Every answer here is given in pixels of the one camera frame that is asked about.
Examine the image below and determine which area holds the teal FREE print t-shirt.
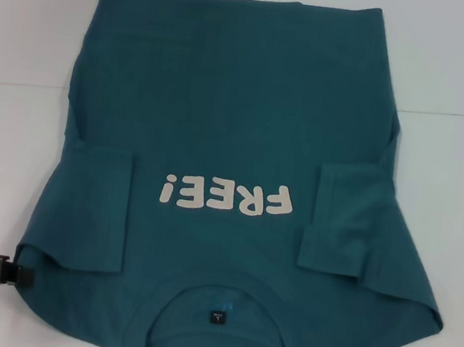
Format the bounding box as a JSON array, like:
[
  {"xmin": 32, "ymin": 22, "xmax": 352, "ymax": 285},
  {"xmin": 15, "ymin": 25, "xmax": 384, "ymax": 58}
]
[{"xmin": 3, "ymin": 0, "xmax": 464, "ymax": 347}]

